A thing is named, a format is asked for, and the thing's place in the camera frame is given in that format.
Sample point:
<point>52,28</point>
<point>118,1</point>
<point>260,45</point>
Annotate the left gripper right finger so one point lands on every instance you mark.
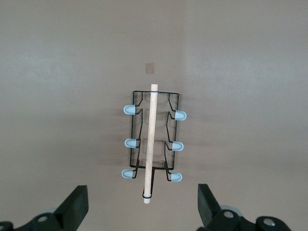
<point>207,207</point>

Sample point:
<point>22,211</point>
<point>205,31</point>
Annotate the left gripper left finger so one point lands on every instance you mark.
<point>74,209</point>

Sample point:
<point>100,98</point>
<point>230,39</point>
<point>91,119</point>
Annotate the brown tape patch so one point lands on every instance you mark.
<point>150,68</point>

